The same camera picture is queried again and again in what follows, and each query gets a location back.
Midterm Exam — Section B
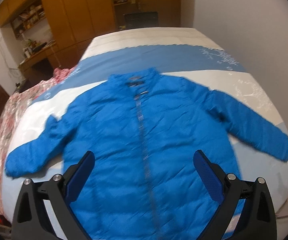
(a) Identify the blue puffer jacket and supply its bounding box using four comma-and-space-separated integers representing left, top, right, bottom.
5, 68, 288, 239

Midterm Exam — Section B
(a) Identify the pink floral quilt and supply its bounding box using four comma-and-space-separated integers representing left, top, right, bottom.
0, 68, 75, 215

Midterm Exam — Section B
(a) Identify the blue and white bed sheet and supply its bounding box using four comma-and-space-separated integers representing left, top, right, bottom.
2, 28, 288, 239

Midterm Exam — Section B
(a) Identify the wooden desk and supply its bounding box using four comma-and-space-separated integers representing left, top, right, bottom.
18, 42, 58, 83

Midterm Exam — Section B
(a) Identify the wooden wardrobe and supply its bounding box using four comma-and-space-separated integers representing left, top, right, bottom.
0, 0, 181, 67

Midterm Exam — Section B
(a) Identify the wooden wall shelf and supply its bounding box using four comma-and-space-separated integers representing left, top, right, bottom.
10, 0, 46, 38

